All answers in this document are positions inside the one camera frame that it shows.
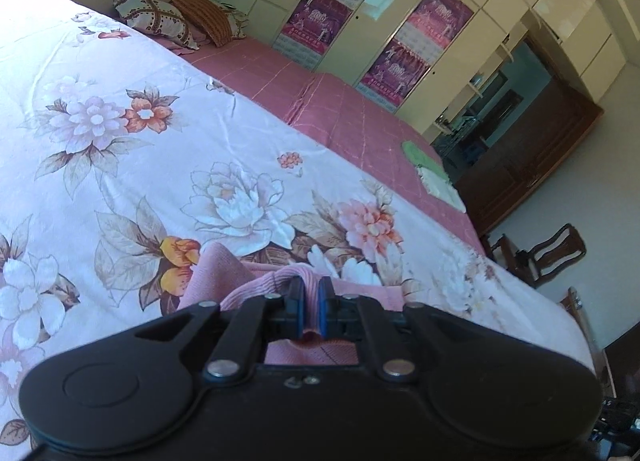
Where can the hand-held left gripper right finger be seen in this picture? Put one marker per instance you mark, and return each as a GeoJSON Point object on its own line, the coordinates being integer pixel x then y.
{"type": "Point", "coordinates": [325, 308]}

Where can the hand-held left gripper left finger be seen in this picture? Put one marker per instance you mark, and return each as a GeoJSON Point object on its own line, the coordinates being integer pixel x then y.
{"type": "Point", "coordinates": [298, 308]}

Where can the pink sweater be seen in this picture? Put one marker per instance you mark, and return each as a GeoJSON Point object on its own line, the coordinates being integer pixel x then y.
{"type": "Point", "coordinates": [240, 281]}

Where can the folded white cloth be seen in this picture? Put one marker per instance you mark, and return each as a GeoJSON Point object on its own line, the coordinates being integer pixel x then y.
{"type": "Point", "coordinates": [442, 191]}

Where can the folded green cloth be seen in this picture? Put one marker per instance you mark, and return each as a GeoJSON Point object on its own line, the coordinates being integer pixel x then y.
{"type": "Point", "coordinates": [422, 158]}

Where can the pink checked bed cover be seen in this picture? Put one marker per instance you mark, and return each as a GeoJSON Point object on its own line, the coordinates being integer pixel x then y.
{"type": "Point", "coordinates": [340, 116]}

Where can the white floral bed sheet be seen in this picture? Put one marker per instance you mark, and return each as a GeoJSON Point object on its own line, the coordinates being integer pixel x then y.
{"type": "Point", "coordinates": [150, 166]}

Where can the dark wooden chair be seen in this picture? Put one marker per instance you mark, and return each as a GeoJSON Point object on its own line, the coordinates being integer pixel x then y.
{"type": "Point", "coordinates": [555, 251]}

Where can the brown wooden door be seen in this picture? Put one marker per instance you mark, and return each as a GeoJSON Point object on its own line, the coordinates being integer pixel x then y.
{"type": "Point", "coordinates": [525, 166]}

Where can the cream open shelf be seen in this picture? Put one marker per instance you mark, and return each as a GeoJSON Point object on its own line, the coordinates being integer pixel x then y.
{"type": "Point", "coordinates": [475, 86]}

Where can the striped patterned pillow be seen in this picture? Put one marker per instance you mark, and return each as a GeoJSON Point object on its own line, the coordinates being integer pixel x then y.
{"type": "Point", "coordinates": [236, 16]}

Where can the orange brown pillow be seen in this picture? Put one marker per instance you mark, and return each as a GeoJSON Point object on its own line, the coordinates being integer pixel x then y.
{"type": "Point", "coordinates": [205, 18]}

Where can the black television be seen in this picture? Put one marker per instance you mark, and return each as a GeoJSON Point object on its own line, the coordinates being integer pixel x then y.
{"type": "Point", "coordinates": [625, 361]}

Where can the cream patterned pillow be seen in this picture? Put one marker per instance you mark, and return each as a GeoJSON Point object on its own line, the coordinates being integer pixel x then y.
{"type": "Point", "coordinates": [155, 21]}

